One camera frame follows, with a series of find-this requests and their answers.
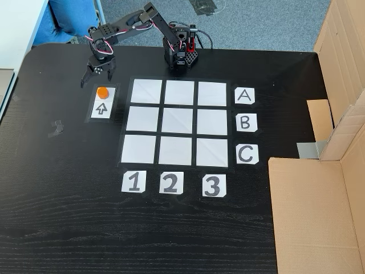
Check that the paper sheet letter C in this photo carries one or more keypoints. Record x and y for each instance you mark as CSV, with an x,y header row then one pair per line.
x,y
247,154

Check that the red and black clamp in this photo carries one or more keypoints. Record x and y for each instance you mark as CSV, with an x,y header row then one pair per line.
x,y
190,45

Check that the white desk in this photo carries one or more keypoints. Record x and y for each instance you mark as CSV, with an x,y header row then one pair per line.
x,y
17,28

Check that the black floor tape patch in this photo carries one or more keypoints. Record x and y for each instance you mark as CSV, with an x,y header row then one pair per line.
x,y
206,7

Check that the paper sheet number 1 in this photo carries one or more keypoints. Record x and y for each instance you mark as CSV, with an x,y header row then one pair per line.
x,y
134,182

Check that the paper sheet letter B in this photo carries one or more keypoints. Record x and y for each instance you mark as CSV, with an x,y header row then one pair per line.
x,y
247,122

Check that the grey laptop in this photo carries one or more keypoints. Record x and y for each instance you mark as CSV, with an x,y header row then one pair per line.
x,y
5,91

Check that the person's leg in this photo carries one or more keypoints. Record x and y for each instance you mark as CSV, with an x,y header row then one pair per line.
x,y
68,17

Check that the crumpled tape scraps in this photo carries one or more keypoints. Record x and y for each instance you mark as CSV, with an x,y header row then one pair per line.
x,y
58,129

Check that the paper sheet letter A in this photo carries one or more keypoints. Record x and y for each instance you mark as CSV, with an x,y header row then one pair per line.
x,y
244,96

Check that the brown cardboard screen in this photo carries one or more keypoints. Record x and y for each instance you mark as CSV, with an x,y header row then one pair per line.
x,y
308,214

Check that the paper sheet number 2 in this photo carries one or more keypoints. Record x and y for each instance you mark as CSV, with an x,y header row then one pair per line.
x,y
171,183

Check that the pale blue metal leg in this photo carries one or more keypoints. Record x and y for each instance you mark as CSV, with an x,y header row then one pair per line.
x,y
103,23

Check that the round orange token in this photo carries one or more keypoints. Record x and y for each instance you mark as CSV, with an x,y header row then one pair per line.
x,y
102,92

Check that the clear tape piece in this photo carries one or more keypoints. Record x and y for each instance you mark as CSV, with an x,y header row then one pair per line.
x,y
16,99

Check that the white paper grid square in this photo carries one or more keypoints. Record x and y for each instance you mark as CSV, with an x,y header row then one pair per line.
x,y
212,152
177,120
146,91
212,122
142,119
212,94
179,92
175,150
138,149

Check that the white arrow paper sheet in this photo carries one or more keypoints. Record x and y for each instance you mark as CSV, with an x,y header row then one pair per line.
x,y
95,114

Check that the paper sheet number 3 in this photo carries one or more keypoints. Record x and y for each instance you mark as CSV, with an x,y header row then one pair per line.
x,y
214,185

